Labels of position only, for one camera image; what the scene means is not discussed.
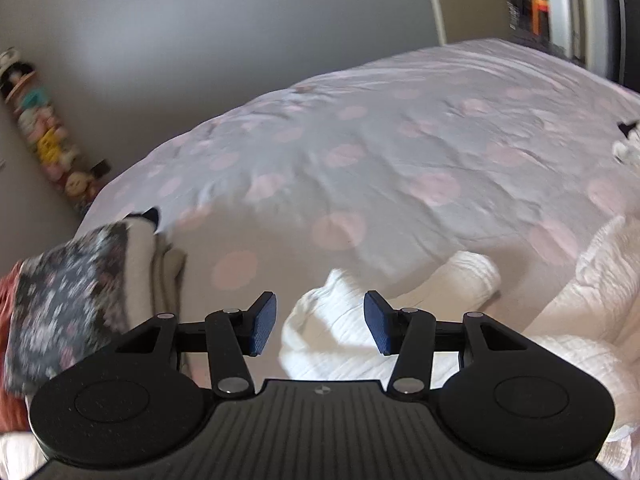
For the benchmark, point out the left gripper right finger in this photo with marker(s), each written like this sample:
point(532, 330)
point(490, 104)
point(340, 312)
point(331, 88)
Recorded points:
point(408, 334)

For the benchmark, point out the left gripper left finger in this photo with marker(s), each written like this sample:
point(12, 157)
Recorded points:
point(233, 334)

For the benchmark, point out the white crinkled muslin garment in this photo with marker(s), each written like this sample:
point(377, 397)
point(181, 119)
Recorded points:
point(592, 323)

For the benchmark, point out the beige folded garment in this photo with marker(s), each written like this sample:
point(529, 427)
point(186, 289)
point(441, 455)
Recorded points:
point(167, 269)

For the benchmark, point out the white folded sweatshirt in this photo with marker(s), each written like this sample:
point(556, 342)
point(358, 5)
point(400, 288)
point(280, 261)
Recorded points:
point(139, 254)

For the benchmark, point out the dark floral folded garment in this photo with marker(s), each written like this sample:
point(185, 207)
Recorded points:
point(68, 303)

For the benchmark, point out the folded white muslin garment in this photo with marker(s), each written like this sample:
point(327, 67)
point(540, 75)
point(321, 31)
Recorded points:
point(20, 456)

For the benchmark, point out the white smooth shirt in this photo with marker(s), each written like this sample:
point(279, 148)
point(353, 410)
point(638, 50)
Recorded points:
point(627, 151)

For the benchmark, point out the plush toy hanging column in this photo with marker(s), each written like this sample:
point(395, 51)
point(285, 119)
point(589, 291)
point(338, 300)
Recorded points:
point(44, 132)

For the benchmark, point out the orange chair in hallway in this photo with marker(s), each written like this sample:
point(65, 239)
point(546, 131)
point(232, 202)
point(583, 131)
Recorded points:
point(539, 19)

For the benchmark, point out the black sliding wardrobe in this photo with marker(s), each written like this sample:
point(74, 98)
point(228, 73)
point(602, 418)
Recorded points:
point(629, 43)

